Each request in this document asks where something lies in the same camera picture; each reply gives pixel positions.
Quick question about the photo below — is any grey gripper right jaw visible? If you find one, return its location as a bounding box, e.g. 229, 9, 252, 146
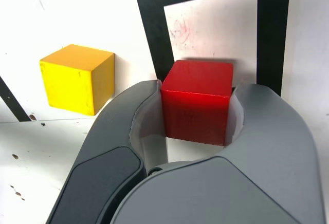
216, 83, 322, 224

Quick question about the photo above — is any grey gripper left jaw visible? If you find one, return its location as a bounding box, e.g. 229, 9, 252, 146
47, 79, 170, 224

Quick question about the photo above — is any yellow cube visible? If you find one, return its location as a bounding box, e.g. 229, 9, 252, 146
39, 44, 116, 117

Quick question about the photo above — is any red cube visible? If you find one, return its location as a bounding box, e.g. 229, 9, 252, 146
159, 59, 235, 147

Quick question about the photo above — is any black tape square outline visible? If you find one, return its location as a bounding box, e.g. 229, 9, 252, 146
133, 0, 293, 97

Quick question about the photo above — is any black tape strip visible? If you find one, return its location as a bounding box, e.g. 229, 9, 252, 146
0, 76, 30, 122

